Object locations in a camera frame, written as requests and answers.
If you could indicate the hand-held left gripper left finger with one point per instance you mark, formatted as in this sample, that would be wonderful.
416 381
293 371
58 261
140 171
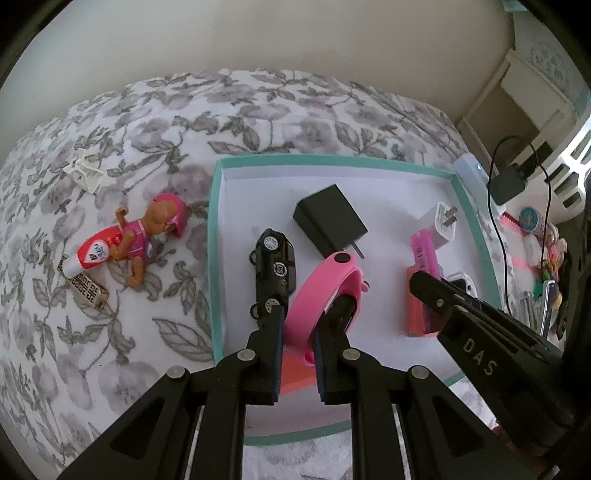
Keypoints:
277 360

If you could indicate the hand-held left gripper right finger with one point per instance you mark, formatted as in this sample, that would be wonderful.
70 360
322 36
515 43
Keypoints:
319 369

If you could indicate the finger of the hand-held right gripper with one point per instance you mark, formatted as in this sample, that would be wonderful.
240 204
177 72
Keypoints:
427 288

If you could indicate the orange lighter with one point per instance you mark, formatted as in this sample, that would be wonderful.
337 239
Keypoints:
414 307

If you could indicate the pink wristband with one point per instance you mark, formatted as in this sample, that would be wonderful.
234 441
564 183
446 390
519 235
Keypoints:
318 286

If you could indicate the teal shallow box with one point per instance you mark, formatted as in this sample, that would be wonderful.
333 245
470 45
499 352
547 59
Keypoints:
392 207

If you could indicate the blue and orange case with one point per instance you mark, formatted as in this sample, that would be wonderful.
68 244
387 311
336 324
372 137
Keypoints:
295 371

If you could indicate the pink lighter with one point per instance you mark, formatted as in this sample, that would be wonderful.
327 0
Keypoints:
425 254

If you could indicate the small white device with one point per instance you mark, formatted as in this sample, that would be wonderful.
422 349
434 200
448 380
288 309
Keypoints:
464 279

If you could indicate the white charger plug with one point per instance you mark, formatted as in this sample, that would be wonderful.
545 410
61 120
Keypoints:
436 226

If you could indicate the black toy car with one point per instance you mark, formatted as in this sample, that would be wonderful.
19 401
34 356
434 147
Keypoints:
274 267

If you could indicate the colourful trinket pile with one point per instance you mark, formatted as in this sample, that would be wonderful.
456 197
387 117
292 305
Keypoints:
549 272

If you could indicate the black charger block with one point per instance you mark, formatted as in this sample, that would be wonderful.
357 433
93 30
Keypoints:
328 217

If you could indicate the round teal tin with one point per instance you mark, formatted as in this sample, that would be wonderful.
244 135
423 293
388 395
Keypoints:
531 219

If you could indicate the white power strip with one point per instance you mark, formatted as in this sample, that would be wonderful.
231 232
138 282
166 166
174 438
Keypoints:
468 168

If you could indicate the pink toy pup figure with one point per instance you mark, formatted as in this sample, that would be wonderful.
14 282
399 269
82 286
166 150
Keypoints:
138 235

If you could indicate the white slatted basket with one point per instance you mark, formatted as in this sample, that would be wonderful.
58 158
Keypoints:
572 159

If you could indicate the red and white tube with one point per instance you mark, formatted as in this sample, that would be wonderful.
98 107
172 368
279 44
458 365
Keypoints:
94 251

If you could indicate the white shelf unit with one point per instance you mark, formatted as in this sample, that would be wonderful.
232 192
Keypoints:
521 78

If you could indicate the pale blue floral box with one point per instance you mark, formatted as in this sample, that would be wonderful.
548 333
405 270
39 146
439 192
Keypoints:
547 50

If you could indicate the white plastic clip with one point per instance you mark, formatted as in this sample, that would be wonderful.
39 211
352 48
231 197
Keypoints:
85 173

